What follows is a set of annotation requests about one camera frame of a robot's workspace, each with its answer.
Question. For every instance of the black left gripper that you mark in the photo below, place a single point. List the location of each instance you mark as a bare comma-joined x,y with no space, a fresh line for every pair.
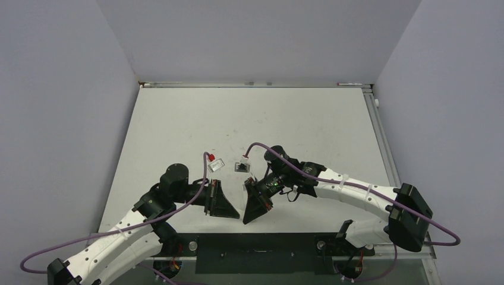
219,205

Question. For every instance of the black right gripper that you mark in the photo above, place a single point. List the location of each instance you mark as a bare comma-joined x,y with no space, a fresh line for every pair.
258,203

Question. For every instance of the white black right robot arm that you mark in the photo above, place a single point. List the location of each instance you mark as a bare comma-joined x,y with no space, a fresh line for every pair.
400,212

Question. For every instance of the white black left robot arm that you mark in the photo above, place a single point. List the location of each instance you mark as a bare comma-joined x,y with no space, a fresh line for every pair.
144,231

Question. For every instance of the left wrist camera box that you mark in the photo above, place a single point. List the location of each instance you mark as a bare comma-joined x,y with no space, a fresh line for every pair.
214,164

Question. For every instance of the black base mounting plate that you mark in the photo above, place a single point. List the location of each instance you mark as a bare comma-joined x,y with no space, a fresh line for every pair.
260,253

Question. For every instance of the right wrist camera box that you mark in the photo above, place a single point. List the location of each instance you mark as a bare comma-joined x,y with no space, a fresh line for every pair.
243,167

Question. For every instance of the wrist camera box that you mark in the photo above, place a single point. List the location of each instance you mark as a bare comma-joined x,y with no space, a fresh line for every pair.
243,167
214,164

